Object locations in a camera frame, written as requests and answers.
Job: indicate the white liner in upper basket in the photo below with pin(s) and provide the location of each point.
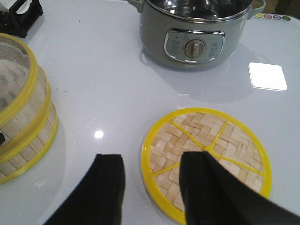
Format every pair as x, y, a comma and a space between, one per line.
14, 69

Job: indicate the grey electric cooking pot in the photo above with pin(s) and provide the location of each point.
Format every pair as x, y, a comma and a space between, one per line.
192, 34

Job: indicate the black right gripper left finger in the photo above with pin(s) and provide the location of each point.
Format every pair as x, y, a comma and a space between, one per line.
97, 199

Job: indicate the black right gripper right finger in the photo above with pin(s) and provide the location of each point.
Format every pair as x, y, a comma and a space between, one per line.
213, 196

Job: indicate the bamboo steamer basket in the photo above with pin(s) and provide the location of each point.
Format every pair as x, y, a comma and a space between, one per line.
26, 115
25, 159

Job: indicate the woven bamboo steamer lid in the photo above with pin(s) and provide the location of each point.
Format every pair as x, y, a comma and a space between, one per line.
227, 139

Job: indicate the black dish rack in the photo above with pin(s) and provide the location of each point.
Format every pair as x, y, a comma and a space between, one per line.
18, 16

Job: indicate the colourful sticker strip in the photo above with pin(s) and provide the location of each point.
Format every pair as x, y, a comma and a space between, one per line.
273, 17

